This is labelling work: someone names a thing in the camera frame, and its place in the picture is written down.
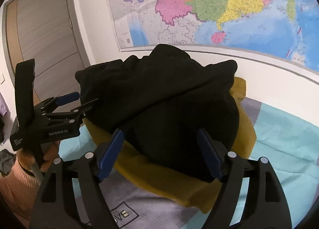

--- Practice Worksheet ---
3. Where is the teal grey patterned bedsheet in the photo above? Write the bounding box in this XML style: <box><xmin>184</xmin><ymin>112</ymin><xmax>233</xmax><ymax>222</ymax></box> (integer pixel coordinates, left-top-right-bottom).
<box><xmin>58</xmin><ymin>96</ymin><xmax>319</xmax><ymax>229</ymax></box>

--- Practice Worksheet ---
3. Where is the person's left hand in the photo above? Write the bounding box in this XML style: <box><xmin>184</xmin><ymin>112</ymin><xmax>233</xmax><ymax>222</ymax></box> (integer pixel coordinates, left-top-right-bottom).
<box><xmin>17</xmin><ymin>141</ymin><xmax>61</xmax><ymax>173</ymax></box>

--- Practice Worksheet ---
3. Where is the mustard yellow folded garment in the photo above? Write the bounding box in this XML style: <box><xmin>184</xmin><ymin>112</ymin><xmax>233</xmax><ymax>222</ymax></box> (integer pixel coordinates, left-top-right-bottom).
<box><xmin>83</xmin><ymin>76</ymin><xmax>257</xmax><ymax>214</ymax></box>

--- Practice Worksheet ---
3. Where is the colourful wall map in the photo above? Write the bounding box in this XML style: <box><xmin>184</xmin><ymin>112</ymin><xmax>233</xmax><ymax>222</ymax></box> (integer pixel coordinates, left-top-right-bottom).
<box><xmin>109</xmin><ymin>0</ymin><xmax>318</xmax><ymax>71</ymax></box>

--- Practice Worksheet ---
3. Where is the grey wooden door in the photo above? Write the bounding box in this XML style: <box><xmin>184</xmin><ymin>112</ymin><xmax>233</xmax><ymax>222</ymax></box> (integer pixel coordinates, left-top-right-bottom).
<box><xmin>2</xmin><ymin>0</ymin><xmax>90</xmax><ymax>104</ymax></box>

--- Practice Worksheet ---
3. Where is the black coat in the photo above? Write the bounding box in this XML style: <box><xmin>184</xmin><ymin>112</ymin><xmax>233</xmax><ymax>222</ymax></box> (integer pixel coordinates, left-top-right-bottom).
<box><xmin>75</xmin><ymin>44</ymin><xmax>239</xmax><ymax>169</ymax></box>

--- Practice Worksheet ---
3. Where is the left forearm pink sleeve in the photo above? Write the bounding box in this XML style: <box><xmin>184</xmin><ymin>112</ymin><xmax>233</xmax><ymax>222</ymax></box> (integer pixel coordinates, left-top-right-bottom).
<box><xmin>1</xmin><ymin>160</ymin><xmax>39</xmax><ymax>228</ymax></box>

